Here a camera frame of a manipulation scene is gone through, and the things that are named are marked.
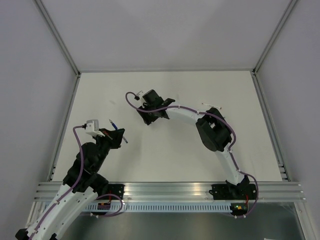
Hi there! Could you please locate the aluminium mounting rail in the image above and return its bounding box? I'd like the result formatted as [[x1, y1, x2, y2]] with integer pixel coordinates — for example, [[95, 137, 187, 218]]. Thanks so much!
[[34, 182, 307, 203]]

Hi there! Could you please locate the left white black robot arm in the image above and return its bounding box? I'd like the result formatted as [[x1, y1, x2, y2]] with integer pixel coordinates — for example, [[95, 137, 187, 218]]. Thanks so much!
[[15, 124, 125, 240]]

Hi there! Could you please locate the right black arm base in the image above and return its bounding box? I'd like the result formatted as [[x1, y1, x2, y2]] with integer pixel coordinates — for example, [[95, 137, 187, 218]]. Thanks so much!
[[208, 175, 258, 200]]

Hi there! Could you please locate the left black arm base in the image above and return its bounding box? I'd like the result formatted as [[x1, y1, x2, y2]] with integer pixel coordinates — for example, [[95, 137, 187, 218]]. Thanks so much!
[[97, 183, 125, 200]]

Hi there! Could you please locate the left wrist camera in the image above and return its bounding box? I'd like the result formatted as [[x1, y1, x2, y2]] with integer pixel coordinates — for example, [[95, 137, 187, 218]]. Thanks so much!
[[85, 119, 105, 137]]

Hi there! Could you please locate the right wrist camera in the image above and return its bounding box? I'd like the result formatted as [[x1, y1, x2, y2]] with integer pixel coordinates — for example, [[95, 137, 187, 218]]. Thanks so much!
[[134, 90, 144, 101]]

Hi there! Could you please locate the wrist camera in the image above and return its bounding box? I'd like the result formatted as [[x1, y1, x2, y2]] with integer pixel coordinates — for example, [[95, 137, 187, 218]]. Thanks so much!
[[85, 119, 105, 137], [134, 90, 144, 101]]

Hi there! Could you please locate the blue gel pen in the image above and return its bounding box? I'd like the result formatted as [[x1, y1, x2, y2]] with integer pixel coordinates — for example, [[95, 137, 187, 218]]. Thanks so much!
[[108, 119, 129, 144]]

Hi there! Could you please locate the white red-tipped marker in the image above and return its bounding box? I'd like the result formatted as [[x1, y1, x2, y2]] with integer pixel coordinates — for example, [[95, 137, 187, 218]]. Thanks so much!
[[201, 102, 222, 110]]

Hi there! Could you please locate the white slotted cable duct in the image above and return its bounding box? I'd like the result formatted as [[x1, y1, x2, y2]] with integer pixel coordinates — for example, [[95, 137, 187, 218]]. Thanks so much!
[[83, 202, 232, 214]]

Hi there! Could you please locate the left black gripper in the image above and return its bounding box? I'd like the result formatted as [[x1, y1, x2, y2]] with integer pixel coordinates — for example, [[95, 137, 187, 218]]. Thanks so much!
[[93, 127, 125, 171]]

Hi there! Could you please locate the right aluminium frame post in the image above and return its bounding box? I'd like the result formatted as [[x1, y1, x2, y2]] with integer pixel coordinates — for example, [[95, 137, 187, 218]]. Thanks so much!
[[252, 0, 300, 76]]

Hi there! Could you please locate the aluminium frame post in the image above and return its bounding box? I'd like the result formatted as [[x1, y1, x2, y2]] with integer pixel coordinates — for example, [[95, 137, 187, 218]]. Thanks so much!
[[252, 0, 300, 76], [33, 0, 81, 76]]

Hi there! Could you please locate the left aluminium frame post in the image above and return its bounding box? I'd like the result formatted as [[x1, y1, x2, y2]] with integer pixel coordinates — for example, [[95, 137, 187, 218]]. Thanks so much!
[[33, 0, 81, 76]]

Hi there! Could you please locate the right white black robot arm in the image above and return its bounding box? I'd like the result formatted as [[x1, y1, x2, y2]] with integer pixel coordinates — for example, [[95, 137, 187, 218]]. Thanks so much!
[[134, 89, 258, 199]]

